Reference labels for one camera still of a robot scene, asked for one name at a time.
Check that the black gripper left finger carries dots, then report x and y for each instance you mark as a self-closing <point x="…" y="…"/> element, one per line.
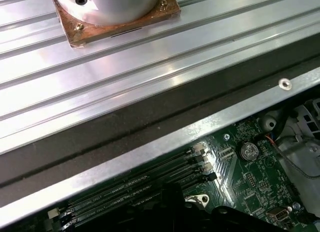
<point x="150" y="219"/>

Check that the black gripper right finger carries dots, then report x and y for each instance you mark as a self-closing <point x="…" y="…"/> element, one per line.
<point x="237" y="222"/>

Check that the black RAM slot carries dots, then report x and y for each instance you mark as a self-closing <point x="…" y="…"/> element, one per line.
<point x="150" y="177"/>
<point x="150" y="186"/>
<point x="150" y="195"/>
<point x="150" y="168"/>

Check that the silver board connector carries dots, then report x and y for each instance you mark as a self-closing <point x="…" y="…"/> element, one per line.
<point x="277" y="214"/>

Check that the green motherboard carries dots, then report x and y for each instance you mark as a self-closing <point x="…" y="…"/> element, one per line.
<point x="250" y="182"/>

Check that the round coin battery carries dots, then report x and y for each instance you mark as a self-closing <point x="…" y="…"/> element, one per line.
<point x="248" y="151"/>

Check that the black PC case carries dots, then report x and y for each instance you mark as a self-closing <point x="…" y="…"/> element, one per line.
<point x="150" y="121"/>

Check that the silver metal bracket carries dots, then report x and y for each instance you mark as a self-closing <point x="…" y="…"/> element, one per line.
<point x="295" y="141"/>

